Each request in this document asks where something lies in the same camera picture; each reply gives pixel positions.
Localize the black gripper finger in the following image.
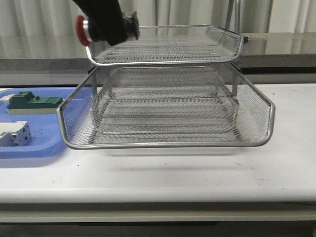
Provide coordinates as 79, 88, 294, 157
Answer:
73, 0, 126, 40

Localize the red emergency stop button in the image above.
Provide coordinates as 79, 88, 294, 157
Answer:
75, 10, 140, 47

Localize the green terminal block module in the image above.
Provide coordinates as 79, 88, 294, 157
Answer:
7, 91, 63, 115

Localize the white small component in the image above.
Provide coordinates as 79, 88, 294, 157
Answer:
0, 94, 14, 103

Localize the blue plastic tray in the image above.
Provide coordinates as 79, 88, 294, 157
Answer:
0, 87, 75, 159

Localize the silver metal rack frame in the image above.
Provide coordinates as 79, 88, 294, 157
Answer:
87, 0, 245, 99

